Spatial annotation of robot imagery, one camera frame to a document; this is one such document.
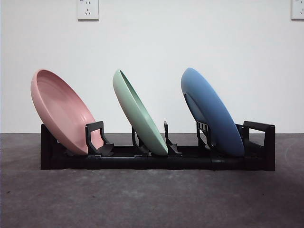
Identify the pink round plate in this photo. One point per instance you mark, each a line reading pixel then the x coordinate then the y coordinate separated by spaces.
pixel 59 107

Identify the blue round plate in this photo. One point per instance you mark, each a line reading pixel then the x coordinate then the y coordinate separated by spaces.
pixel 213 107

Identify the white wall socket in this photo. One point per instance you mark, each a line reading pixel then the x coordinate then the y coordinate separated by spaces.
pixel 298 9
pixel 88 10

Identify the black plastic plate rack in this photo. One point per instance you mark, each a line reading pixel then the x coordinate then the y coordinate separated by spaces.
pixel 166 164

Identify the green round plate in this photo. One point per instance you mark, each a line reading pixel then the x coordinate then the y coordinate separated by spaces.
pixel 135 107

